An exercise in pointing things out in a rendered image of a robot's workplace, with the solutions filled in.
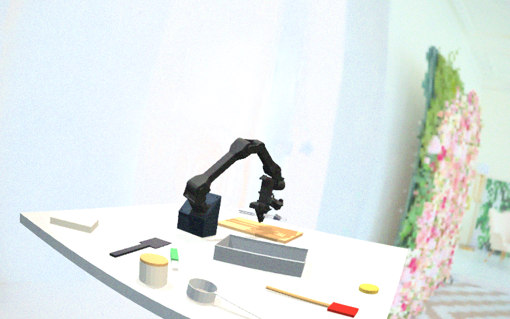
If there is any yellow flat disc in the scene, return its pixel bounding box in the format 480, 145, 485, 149
359, 283, 379, 294

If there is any red spatula with wooden handle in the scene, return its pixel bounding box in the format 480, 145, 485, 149
266, 286, 359, 318

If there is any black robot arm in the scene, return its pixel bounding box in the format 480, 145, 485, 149
183, 138, 286, 216

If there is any light wooden board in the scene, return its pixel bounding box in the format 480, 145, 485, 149
218, 217, 303, 244

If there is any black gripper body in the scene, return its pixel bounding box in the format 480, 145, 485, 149
249, 190, 274, 211

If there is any white rectangular tray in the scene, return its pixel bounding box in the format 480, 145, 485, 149
213, 234, 309, 278

